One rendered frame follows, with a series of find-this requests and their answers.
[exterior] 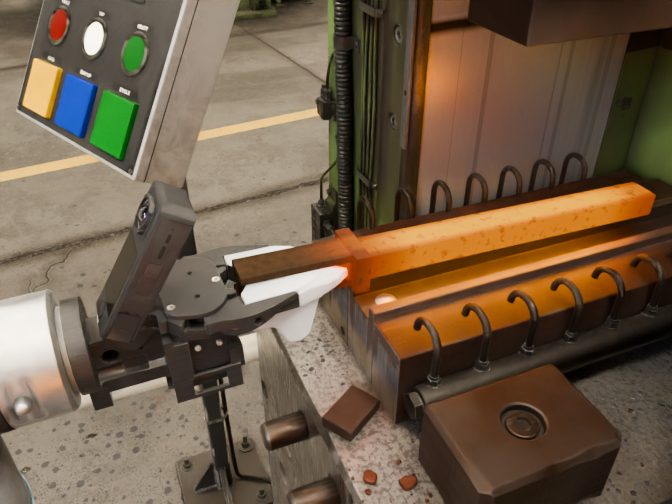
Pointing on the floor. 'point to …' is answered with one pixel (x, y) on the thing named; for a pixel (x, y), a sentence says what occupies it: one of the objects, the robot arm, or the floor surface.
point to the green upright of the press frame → (488, 106)
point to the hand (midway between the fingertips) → (327, 260)
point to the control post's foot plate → (245, 450)
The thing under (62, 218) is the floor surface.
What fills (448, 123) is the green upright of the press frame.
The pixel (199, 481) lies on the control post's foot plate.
